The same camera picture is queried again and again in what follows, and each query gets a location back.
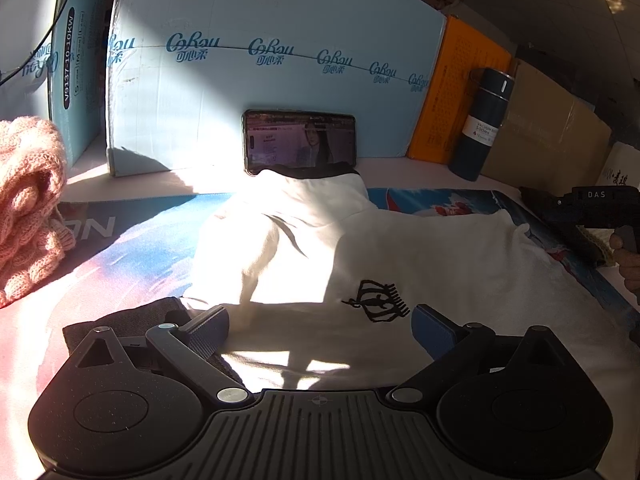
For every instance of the large light blue cardboard box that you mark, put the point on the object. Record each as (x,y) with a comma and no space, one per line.
(280,85)

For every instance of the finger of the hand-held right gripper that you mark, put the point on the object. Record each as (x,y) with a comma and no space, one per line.
(542,205)

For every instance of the dark blue vacuum flask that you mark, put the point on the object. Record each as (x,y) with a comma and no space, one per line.
(482,125)

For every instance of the blue and pink printed mat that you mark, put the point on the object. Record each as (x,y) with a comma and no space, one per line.
(145,240)

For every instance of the orange cardboard box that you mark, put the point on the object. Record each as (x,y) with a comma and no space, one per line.
(452,95)

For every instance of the person's right hand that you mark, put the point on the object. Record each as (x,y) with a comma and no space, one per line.
(627,265)

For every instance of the light blue box with label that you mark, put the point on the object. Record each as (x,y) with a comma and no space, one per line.
(65,75)

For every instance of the brown cardboard box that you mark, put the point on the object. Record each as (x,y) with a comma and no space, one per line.
(545,135)

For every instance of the white sweatshirt with crown print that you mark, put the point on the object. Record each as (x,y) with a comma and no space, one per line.
(350,260)

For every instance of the pink knitted sweater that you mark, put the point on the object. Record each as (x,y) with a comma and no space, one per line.
(27,200)

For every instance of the black smartphone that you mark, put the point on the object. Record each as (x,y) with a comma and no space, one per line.
(300,142)

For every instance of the white paper box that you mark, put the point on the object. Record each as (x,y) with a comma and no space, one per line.
(622,170)

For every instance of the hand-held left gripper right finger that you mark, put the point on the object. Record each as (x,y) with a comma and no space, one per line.
(431,329)

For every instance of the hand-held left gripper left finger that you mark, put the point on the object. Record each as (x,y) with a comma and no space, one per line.
(207,332)

